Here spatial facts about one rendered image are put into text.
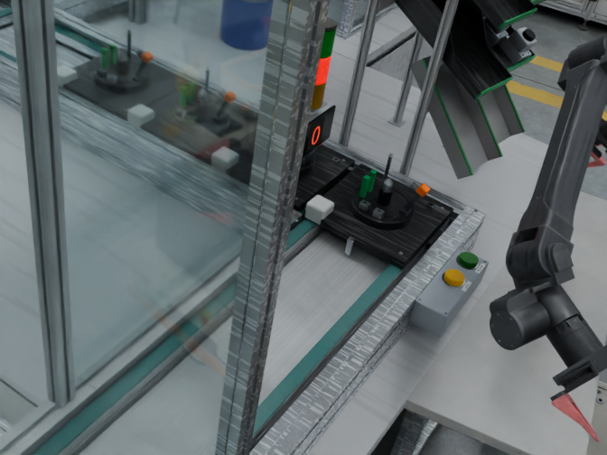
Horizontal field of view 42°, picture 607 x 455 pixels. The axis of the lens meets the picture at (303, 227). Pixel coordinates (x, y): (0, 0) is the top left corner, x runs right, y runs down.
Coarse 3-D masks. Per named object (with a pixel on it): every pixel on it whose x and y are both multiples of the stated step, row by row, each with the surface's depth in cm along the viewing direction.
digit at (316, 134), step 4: (324, 116) 143; (320, 120) 142; (316, 124) 141; (320, 124) 143; (312, 128) 141; (316, 128) 142; (320, 128) 144; (312, 132) 141; (316, 132) 143; (320, 132) 144; (312, 136) 142; (316, 136) 144; (320, 136) 145; (312, 140) 143; (316, 140) 145; (320, 140) 146; (308, 144) 143; (312, 144) 144; (316, 144) 146; (308, 148) 143; (312, 148) 145
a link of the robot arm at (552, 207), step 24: (576, 72) 124; (600, 72) 122; (576, 96) 121; (600, 96) 121; (576, 120) 118; (600, 120) 121; (552, 144) 119; (576, 144) 117; (552, 168) 115; (576, 168) 116; (552, 192) 113; (576, 192) 115; (528, 216) 114; (552, 216) 110; (528, 240) 114; (552, 240) 109; (528, 264) 109
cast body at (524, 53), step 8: (520, 32) 177; (528, 32) 177; (504, 40) 180; (512, 40) 178; (520, 40) 177; (528, 40) 177; (536, 40) 179; (504, 48) 181; (512, 48) 179; (520, 48) 178; (528, 48) 179; (512, 56) 180; (520, 56) 178; (528, 56) 181
